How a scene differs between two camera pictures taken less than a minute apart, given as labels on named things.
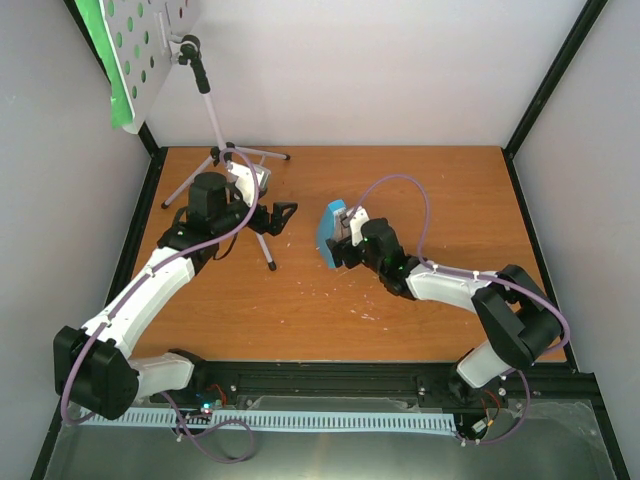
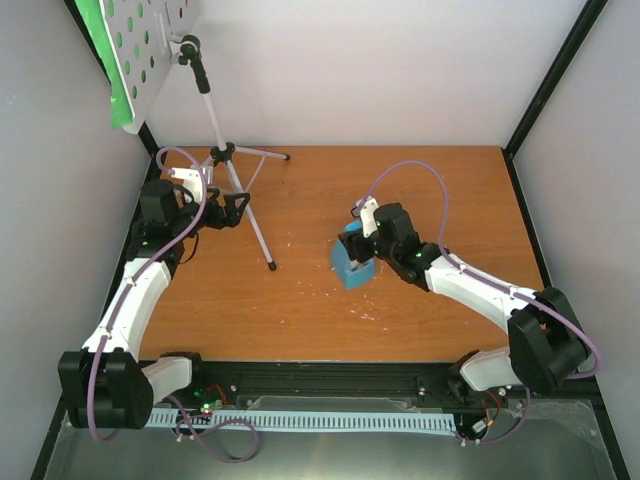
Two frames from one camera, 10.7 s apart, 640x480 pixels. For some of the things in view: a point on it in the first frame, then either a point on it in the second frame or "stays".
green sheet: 121,111 stays
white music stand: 149,37 stays
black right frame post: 590,15 stays
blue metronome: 326,229 → 353,274
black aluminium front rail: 561,380 stays
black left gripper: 275,225 → 232,218
